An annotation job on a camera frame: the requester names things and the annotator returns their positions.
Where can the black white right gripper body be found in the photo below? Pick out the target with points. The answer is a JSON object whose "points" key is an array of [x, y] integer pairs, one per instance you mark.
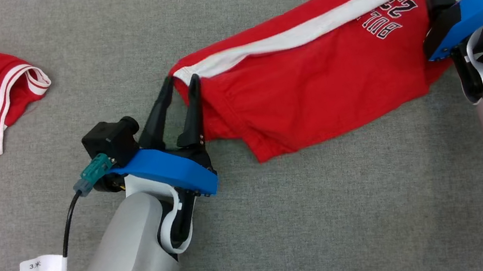
{"points": [[471, 72]]}

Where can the grey felt table cover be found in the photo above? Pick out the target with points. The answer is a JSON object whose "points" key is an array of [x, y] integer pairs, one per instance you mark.
{"points": [[289, 245]]}

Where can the blue left camera mount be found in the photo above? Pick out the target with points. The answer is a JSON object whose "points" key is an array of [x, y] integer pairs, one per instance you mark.
{"points": [[169, 169]]}

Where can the red shorts with white stripe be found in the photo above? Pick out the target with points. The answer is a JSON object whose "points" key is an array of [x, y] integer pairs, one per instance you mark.
{"points": [[311, 84]]}

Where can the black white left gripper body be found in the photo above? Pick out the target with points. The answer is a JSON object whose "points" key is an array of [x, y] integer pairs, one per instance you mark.
{"points": [[182, 219]]}

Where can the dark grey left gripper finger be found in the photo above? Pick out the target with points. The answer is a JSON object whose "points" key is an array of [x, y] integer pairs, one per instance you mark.
{"points": [[191, 114], [156, 120]]}

